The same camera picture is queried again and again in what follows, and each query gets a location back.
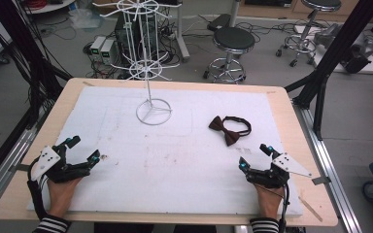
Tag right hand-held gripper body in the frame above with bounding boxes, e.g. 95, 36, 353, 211
246, 151, 313, 189

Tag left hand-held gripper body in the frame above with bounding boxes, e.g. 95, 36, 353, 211
29, 145, 92, 184

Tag dark red bow tie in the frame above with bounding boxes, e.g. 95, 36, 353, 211
208, 115, 253, 148

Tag white wire display rack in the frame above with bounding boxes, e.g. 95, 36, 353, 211
91, 0, 185, 127

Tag person's right hand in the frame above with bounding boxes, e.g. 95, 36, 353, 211
254, 183, 287, 220

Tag person's left hand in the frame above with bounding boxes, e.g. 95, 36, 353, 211
46, 177, 85, 218

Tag grey tape strip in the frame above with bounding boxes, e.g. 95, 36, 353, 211
311, 176, 332, 186
9, 162, 31, 173

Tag thin wooden stick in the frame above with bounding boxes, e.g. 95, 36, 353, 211
297, 195, 323, 223

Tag white foam mat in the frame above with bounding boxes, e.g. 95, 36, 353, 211
26, 84, 304, 217

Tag person's dark trousers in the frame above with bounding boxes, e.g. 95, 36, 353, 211
93, 222, 218, 233

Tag black computer tower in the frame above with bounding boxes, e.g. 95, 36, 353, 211
114, 13, 144, 67

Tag black round stool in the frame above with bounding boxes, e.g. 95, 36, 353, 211
202, 25, 256, 84

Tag clear plastic bag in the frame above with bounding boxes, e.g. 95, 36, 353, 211
68, 7, 105, 31

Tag grey machine on white board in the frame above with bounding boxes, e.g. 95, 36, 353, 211
313, 22, 373, 76

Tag white round table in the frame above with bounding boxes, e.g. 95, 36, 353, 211
21, 0, 76, 15

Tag black box on floor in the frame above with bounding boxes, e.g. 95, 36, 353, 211
206, 13, 232, 32

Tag grey table leg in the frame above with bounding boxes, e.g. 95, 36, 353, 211
174, 0, 191, 63

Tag chrome stool with castors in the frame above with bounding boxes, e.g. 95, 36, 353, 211
275, 0, 343, 68

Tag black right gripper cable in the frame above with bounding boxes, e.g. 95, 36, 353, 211
279, 183, 291, 233

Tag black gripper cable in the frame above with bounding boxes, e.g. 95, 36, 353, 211
279, 183, 291, 233
26, 157, 49, 221

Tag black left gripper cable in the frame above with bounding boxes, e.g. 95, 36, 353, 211
26, 157, 49, 221

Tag aluminium rail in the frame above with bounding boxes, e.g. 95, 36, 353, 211
291, 102, 364, 233
0, 106, 51, 221

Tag black metal frame post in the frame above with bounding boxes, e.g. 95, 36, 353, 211
0, 0, 74, 130
284, 0, 373, 142

